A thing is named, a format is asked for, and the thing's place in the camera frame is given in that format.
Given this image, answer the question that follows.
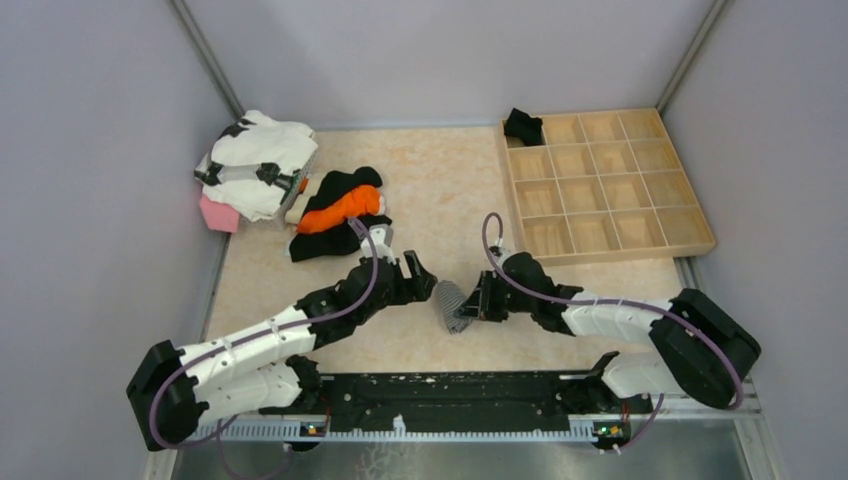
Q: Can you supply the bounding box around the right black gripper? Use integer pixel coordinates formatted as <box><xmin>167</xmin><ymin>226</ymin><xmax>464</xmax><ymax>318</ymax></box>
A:
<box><xmin>457</xmin><ymin>269</ymin><xmax>536</xmax><ymax>322</ymax></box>

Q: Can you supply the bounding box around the grey striped underwear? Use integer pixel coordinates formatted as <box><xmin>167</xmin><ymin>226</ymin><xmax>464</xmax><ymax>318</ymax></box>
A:
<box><xmin>433</xmin><ymin>280</ymin><xmax>473</xmax><ymax>335</ymax></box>

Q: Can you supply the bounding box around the orange underwear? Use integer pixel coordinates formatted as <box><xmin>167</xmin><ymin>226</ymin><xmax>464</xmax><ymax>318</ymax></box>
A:
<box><xmin>296</xmin><ymin>185</ymin><xmax>387</xmax><ymax>234</ymax></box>

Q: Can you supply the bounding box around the wooden compartment tray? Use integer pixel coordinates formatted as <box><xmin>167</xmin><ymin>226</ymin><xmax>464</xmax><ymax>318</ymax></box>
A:
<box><xmin>498</xmin><ymin>108</ymin><xmax>717</xmax><ymax>266</ymax></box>

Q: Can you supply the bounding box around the black boxer underwear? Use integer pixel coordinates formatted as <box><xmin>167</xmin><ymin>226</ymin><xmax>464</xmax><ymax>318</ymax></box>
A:
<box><xmin>503</xmin><ymin>108</ymin><xmax>545</xmax><ymax>147</ymax></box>

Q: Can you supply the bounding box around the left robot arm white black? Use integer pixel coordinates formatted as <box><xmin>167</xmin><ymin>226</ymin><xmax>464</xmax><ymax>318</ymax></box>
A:
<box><xmin>126</xmin><ymin>225</ymin><xmax>438</xmax><ymax>452</ymax></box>

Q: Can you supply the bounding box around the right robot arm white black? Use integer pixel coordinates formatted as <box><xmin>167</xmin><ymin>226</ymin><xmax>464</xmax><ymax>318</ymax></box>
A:
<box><xmin>448</xmin><ymin>252</ymin><xmax>762</xmax><ymax>412</ymax></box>

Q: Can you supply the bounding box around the white perforated basket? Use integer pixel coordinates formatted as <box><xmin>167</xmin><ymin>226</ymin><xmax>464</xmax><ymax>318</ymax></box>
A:
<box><xmin>242</xmin><ymin>151</ymin><xmax>318</xmax><ymax>230</ymax></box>

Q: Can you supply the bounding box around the pink cloth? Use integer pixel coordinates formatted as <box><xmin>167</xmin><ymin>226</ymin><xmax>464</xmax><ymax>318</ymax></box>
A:
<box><xmin>199</xmin><ymin>195</ymin><xmax>240</xmax><ymax>234</ymax></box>

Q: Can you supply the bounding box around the white black clothes pile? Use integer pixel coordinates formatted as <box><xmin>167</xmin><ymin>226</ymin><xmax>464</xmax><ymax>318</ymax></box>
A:
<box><xmin>193</xmin><ymin>110</ymin><xmax>318</xmax><ymax>222</ymax></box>

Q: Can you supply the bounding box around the black metal base rail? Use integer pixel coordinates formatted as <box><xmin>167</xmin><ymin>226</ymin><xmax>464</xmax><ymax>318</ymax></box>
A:
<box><xmin>190</xmin><ymin>371</ymin><xmax>760</xmax><ymax>448</ymax></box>

